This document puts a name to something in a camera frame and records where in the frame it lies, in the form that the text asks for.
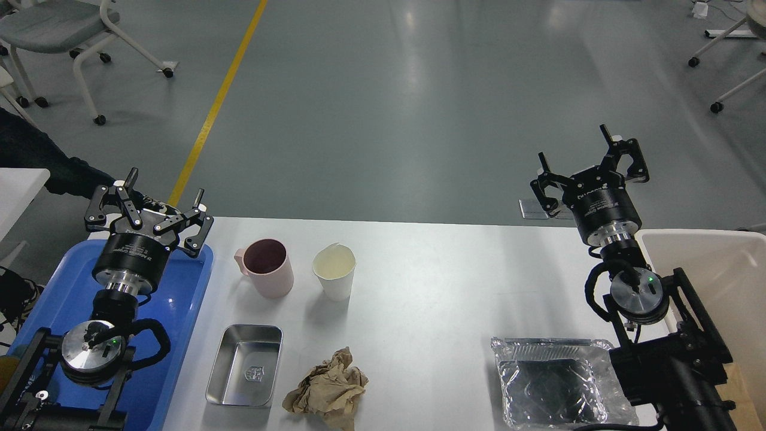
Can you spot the white paper cup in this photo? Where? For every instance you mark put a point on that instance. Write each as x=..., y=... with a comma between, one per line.
x=334, y=267

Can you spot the crumpled brown paper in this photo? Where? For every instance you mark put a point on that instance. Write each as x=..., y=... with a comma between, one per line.
x=331, y=390

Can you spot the grey office chair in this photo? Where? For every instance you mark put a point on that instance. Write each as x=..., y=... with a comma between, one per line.
x=54, y=27

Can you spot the person in dark trousers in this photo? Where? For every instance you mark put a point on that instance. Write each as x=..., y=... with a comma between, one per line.
x=24, y=146

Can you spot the white side table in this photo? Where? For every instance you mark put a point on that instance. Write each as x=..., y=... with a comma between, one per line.
x=19, y=186

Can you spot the stainless steel rectangular dish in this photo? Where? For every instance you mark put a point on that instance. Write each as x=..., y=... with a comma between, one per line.
x=245, y=366

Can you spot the aluminium foil container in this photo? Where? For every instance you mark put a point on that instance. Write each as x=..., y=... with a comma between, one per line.
x=559, y=384

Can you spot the left floor socket plate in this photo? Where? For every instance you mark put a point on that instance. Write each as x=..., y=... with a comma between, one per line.
x=530, y=209

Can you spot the white plastic bin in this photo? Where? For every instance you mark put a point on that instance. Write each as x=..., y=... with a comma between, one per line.
x=727, y=270

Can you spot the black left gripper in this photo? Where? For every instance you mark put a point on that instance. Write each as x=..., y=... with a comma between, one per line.
x=140, y=243

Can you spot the pink plastic mug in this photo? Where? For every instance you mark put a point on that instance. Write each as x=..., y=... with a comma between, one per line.
x=267, y=265

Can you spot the white power adapter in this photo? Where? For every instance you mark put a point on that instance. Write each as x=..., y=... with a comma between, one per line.
x=700, y=10

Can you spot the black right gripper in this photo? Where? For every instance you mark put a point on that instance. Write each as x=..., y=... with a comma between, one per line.
x=601, y=206

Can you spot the blue plastic tray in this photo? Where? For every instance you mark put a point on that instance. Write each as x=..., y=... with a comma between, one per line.
x=67, y=301

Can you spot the floor socket plate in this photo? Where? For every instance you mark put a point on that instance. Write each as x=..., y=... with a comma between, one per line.
x=562, y=212
x=530, y=209

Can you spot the right floor socket plate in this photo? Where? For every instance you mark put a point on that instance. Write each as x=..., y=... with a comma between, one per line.
x=562, y=212

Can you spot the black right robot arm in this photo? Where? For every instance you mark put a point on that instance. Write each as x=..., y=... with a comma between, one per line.
x=670, y=353

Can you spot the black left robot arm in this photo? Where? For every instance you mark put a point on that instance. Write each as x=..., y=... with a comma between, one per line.
x=112, y=344

